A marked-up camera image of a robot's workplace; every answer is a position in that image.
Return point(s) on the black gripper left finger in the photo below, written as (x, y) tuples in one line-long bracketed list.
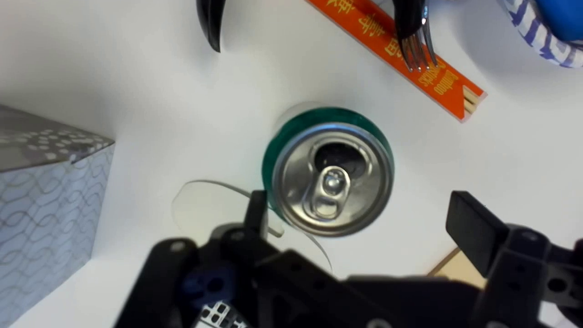
[(256, 214)]

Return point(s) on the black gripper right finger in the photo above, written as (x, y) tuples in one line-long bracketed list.
[(480, 229)]

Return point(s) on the green soda can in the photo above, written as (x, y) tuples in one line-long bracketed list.
[(331, 183)]

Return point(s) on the tan cardboard piece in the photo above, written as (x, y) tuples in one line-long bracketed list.
[(453, 267)]

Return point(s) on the blue patterned paper bowl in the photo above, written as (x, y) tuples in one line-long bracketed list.
[(535, 39)]

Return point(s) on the grey patterned tissue box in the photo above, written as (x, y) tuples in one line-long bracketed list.
[(46, 202)]

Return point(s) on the orange chopstick wrapper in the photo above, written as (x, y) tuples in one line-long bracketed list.
[(376, 38)]

